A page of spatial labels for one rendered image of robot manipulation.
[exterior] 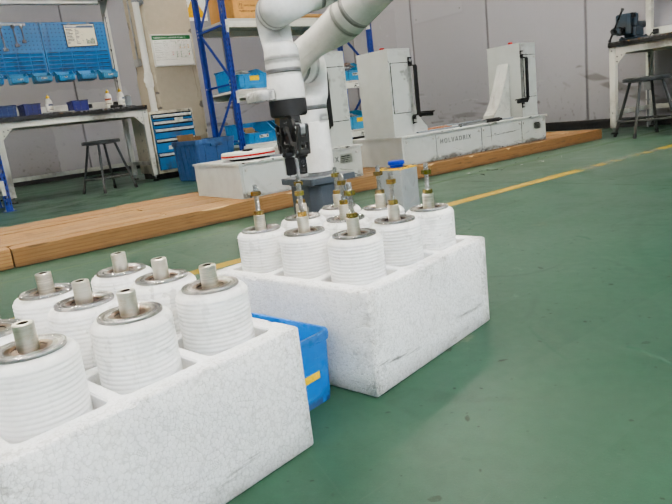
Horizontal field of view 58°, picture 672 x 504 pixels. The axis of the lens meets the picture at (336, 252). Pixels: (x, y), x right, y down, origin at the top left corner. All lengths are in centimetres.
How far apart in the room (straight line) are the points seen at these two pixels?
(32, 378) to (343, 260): 52
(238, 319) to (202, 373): 10
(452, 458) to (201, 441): 32
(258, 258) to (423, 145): 287
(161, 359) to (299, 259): 41
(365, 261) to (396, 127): 292
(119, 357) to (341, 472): 32
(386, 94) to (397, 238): 285
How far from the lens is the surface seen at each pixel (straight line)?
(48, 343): 72
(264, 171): 322
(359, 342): 99
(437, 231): 118
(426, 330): 110
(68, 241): 279
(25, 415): 70
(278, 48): 123
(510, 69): 489
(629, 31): 568
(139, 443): 72
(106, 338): 73
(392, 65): 388
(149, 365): 74
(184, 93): 757
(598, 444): 89
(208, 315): 78
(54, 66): 698
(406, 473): 82
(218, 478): 80
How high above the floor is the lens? 45
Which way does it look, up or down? 13 degrees down
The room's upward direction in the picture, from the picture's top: 7 degrees counter-clockwise
